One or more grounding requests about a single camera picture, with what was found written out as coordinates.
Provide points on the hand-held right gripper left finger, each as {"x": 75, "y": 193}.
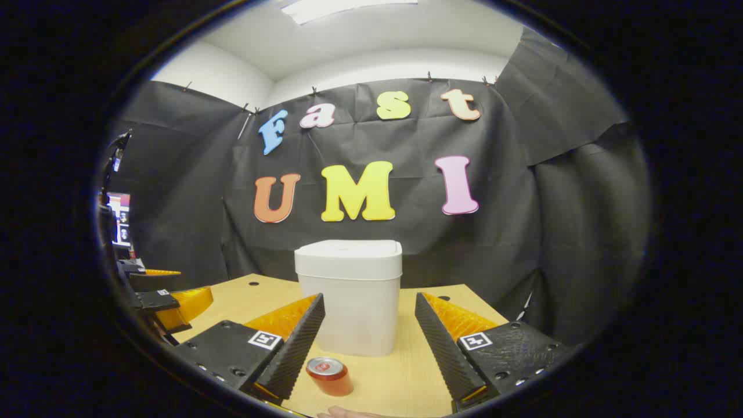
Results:
{"x": 296, "y": 348}

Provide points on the red pop can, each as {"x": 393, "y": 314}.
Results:
{"x": 331, "y": 380}

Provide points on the white desktop garbage bin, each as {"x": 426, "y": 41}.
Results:
{"x": 354, "y": 290}

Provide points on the black backdrop cloth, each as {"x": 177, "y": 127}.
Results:
{"x": 522, "y": 232}

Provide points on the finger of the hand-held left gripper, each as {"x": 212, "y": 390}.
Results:
{"x": 157, "y": 300}
{"x": 151, "y": 281}

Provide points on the wooden desktop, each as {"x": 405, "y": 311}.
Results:
{"x": 400, "y": 377}

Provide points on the ceiling light panel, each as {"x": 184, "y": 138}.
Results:
{"x": 348, "y": 8}

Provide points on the computer monitor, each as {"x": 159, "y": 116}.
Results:
{"x": 120, "y": 220}

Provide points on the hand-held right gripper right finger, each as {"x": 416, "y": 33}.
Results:
{"x": 441, "y": 354}

